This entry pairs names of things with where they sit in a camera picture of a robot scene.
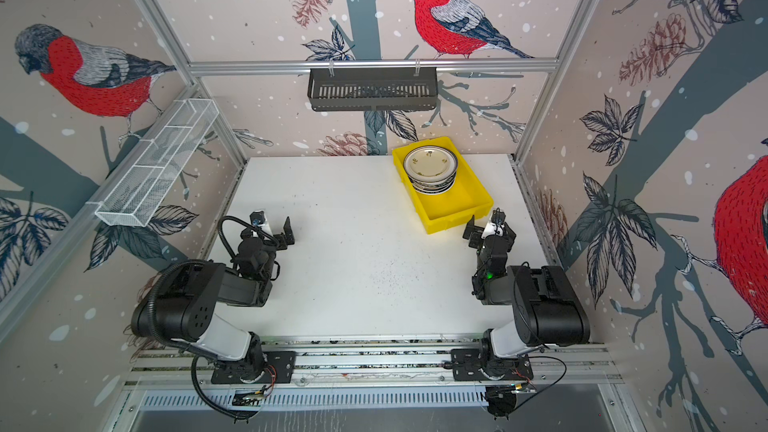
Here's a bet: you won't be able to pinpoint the yellow plastic bin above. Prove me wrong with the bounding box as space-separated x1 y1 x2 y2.
392 137 494 234

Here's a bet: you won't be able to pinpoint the white plate red characters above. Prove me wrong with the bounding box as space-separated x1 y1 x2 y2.
403 145 459 187

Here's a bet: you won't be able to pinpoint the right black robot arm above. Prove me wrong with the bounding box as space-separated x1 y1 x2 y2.
463 208 591 369

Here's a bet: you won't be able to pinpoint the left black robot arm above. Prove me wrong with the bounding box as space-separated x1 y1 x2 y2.
130 211 295 374

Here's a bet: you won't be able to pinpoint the horizontal aluminium bar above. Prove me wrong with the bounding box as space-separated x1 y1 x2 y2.
187 58 561 77

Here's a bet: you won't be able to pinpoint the black hanging basket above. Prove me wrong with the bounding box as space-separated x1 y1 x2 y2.
307 68 438 112

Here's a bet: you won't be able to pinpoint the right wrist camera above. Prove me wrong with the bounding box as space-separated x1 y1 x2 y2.
481 222 504 239

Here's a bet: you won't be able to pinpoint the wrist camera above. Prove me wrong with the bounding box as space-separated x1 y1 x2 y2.
249 210 272 238
481 222 504 239

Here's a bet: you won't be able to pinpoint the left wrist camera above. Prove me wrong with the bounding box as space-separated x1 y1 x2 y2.
249 210 272 238

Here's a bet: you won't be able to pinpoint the aluminium rail base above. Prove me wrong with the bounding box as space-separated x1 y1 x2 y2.
125 336 627 414

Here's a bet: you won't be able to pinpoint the white wire mesh basket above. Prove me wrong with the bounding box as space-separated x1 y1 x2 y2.
95 98 219 227

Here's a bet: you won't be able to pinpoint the aluminium corner post right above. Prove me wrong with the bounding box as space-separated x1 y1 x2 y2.
515 0 600 166

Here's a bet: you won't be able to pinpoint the aluminium corner post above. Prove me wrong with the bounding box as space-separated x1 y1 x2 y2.
134 0 248 169
515 0 600 166

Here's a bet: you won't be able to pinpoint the aluminium corner post left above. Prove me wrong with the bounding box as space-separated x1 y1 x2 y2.
134 0 248 169

